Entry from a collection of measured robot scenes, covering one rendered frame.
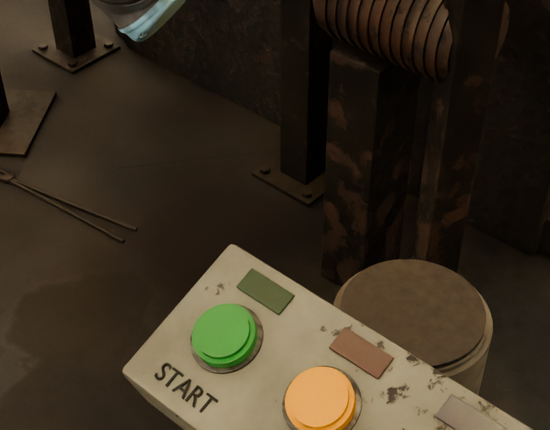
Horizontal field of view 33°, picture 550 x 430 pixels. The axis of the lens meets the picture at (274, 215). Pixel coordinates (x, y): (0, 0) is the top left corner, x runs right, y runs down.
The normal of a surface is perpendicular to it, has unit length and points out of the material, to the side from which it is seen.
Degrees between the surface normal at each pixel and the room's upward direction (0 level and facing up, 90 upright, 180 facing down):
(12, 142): 0
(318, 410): 20
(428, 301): 0
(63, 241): 0
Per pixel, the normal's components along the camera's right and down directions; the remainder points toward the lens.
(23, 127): 0.00, -0.75
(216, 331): -0.23, -0.53
